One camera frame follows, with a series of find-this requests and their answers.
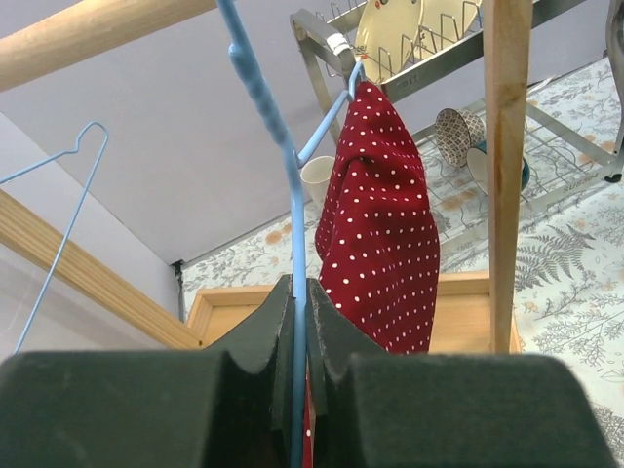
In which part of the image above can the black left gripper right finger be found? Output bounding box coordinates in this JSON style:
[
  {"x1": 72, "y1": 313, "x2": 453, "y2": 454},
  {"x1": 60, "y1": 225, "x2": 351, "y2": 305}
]
[{"x1": 306, "y1": 280, "x2": 616, "y2": 467}]

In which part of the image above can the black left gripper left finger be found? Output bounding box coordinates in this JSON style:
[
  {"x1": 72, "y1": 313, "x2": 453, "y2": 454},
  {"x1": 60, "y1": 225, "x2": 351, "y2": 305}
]
[{"x1": 1, "y1": 277, "x2": 294, "y2": 467}]

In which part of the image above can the red polka dot skirt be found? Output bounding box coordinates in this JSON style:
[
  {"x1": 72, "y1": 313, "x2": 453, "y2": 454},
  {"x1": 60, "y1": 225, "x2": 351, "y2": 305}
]
[{"x1": 301, "y1": 80, "x2": 443, "y2": 468}]

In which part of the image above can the light blue wire hanger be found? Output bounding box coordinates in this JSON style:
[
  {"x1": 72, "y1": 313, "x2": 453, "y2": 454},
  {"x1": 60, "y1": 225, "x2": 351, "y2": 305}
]
[{"x1": 217, "y1": 0, "x2": 366, "y2": 467}]

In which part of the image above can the wooden clothes rack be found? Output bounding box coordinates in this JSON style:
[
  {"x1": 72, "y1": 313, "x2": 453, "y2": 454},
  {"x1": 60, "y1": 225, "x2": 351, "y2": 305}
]
[{"x1": 1, "y1": 1, "x2": 533, "y2": 353}]

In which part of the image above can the floral table mat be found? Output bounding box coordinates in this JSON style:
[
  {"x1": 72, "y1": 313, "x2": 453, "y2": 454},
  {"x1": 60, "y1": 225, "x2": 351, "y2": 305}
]
[{"x1": 182, "y1": 58, "x2": 623, "y2": 467}]

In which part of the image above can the white cup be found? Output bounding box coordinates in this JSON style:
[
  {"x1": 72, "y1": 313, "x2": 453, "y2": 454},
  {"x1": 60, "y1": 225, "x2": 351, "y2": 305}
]
[{"x1": 300, "y1": 156, "x2": 335, "y2": 211}]

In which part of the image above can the stainless steel dish rack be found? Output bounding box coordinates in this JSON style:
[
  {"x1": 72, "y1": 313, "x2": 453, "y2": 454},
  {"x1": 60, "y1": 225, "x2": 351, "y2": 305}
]
[{"x1": 290, "y1": 1, "x2": 623, "y2": 236}]

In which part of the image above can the cream floral plate left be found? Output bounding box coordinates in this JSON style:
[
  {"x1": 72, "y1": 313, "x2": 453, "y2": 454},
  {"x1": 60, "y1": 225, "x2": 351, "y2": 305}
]
[{"x1": 354, "y1": 0, "x2": 424, "y2": 84}]

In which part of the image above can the cream floral plate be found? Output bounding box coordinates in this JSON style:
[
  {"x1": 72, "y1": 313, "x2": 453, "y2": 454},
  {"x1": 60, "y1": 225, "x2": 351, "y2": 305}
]
[
  {"x1": 413, "y1": 0, "x2": 483, "y2": 60},
  {"x1": 354, "y1": 0, "x2": 424, "y2": 84}
]

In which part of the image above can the cream floral plate right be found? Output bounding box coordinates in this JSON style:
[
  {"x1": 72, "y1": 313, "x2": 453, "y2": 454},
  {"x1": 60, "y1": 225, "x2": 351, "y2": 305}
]
[{"x1": 413, "y1": 0, "x2": 483, "y2": 60}]

